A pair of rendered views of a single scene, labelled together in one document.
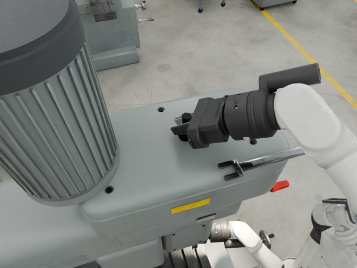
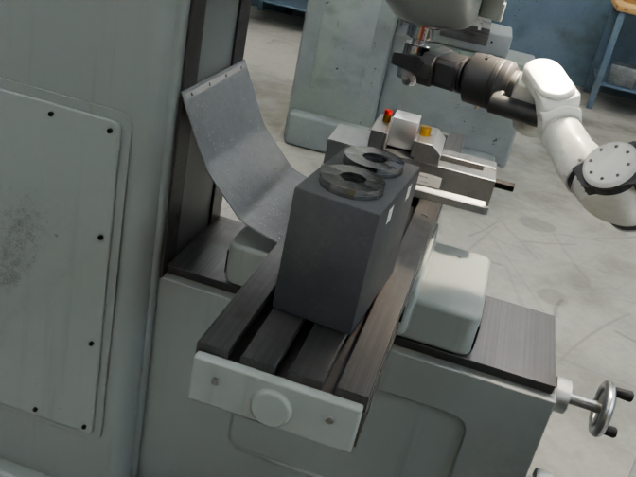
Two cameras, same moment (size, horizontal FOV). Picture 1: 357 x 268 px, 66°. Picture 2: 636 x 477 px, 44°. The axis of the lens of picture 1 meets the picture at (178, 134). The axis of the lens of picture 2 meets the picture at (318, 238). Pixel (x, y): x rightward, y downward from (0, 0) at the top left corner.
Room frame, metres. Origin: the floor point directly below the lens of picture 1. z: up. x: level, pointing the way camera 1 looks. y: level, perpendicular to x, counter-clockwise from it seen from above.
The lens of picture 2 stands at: (-0.92, -0.57, 1.54)
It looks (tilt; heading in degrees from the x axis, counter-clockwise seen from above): 26 degrees down; 27
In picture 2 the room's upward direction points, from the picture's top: 12 degrees clockwise
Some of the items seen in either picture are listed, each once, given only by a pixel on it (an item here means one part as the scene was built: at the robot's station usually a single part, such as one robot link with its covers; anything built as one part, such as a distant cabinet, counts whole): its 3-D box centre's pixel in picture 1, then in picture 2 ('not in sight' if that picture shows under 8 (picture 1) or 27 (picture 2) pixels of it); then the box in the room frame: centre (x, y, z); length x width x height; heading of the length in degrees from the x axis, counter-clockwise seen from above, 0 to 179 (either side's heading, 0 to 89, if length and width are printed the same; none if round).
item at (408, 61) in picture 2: not in sight; (407, 62); (0.35, -0.02, 1.24); 0.06 x 0.02 x 0.03; 93
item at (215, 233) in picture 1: (204, 232); (460, 75); (0.39, -0.11, 1.24); 0.13 x 0.12 x 0.10; 3
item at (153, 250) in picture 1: (127, 226); not in sight; (0.33, 0.17, 1.47); 0.24 x 0.19 x 0.26; 17
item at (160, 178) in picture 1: (179, 156); not in sight; (0.38, 0.00, 1.81); 0.47 x 0.26 x 0.16; 107
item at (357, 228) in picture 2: not in sight; (349, 230); (0.02, -0.14, 1.06); 0.22 x 0.12 x 0.20; 12
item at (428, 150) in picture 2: not in sight; (429, 144); (0.53, -0.03, 1.05); 0.12 x 0.06 x 0.04; 19
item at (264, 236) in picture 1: (260, 241); (584, 402); (0.52, -0.50, 0.66); 0.16 x 0.12 x 0.12; 107
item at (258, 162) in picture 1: (275, 157); not in sight; (0.32, -0.20, 1.89); 0.24 x 0.04 x 0.01; 107
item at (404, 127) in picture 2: not in sight; (404, 130); (0.51, 0.02, 1.07); 0.06 x 0.05 x 0.06; 19
